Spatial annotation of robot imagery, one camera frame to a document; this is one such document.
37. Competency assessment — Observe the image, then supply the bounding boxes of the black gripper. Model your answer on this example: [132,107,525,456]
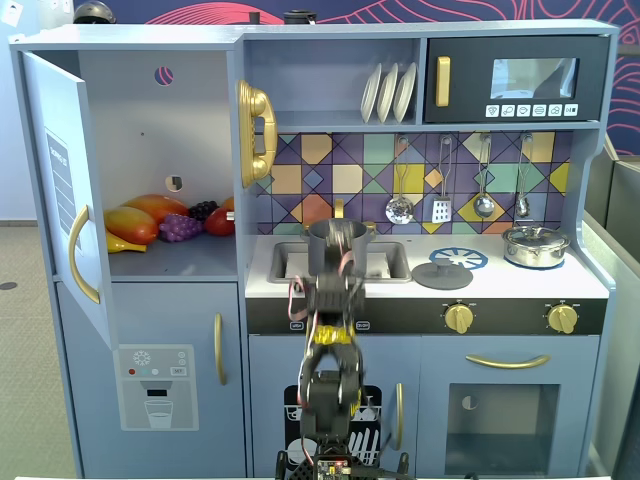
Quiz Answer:
[303,220,367,316]

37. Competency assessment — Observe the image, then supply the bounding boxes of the black robot base with board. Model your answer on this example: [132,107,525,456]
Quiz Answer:
[275,438,412,480]

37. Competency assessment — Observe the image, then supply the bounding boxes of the blue cabinet door with list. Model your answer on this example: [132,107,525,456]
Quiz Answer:
[21,51,119,352]

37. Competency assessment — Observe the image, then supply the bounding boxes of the gray plastic pot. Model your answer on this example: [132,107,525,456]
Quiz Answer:
[299,217,378,282]

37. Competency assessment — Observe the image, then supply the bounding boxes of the gray toy sink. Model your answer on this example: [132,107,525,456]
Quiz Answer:
[268,240,413,285]

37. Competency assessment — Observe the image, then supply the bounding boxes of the steel slotted skimmer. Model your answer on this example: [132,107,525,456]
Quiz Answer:
[384,136,415,225]

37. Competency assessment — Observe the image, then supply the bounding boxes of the steel slotted spatula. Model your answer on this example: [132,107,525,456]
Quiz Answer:
[430,134,454,225]

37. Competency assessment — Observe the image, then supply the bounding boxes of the gray pot lid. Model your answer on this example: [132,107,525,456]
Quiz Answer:
[410,259,474,291]

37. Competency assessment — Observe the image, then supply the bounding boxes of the red toy fruit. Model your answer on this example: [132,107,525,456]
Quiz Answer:
[203,206,237,238]

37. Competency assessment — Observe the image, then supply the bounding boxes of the blue dishwasher door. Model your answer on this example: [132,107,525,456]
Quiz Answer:
[248,335,422,477]

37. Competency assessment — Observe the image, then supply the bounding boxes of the gold toy telephone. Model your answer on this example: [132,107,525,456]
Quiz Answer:
[236,79,279,189]

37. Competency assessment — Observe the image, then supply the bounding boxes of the gold stove knob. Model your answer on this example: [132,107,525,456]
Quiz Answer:
[546,303,582,335]
[443,302,476,334]

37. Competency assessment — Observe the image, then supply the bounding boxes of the dark toy grapes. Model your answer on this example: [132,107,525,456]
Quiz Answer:
[187,200,220,223]

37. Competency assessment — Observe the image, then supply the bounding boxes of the steel ladle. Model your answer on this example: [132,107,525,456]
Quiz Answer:
[472,132,497,219]

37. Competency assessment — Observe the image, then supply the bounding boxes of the white toy plate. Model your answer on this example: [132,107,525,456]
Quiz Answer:
[375,62,401,124]
[360,62,384,124]
[391,61,418,123]

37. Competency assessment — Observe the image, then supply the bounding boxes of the purple toy grapes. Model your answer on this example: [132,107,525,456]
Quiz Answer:
[158,213,204,244]

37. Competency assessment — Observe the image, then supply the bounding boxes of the steel whisk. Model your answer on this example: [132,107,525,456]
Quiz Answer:
[514,132,533,219]

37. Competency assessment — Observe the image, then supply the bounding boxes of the orange red toy mango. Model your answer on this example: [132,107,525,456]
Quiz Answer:
[121,193,191,225]

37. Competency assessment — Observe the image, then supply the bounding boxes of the blue freezer door with dispenser print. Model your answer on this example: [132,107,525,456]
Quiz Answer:
[56,281,242,477]

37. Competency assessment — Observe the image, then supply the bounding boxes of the steel pot with lid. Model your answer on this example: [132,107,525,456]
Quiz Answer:
[501,224,572,269]

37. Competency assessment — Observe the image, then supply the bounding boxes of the blue toy kitchen unit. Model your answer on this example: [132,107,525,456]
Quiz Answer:
[9,19,621,479]

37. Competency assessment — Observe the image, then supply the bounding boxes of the blue oven door with window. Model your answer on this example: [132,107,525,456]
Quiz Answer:
[419,335,600,477]

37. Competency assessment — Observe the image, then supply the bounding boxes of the black toy microwave door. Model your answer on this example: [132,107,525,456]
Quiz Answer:
[423,35,612,124]

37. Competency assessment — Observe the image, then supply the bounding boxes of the yellow red toy mango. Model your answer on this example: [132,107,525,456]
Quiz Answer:
[104,206,159,246]

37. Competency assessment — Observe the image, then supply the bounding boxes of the yellow toy banana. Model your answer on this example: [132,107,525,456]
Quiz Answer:
[105,231,149,255]

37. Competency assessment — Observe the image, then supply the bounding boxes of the gray office partition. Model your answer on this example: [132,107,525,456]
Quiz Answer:
[581,133,640,480]

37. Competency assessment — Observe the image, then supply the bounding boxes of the dark helmet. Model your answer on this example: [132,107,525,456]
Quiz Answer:
[72,0,118,25]

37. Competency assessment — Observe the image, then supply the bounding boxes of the white paper note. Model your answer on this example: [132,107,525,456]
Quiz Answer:
[0,0,24,27]

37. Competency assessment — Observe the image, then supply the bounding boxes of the red robot cable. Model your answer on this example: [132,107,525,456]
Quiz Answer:
[287,276,312,322]

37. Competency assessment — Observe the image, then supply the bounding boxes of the gold freezer door handle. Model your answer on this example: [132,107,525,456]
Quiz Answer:
[214,312,228,387]

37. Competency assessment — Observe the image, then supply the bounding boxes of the gold dishwasher door handle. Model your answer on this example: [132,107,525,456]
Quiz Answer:
[393,382,405,452]

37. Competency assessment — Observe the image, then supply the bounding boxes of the gold oven door handle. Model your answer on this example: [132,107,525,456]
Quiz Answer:
[465,353,552,371]

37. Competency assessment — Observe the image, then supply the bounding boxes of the gold curved cabinet door handle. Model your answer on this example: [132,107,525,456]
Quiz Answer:
[67,204,102,305]

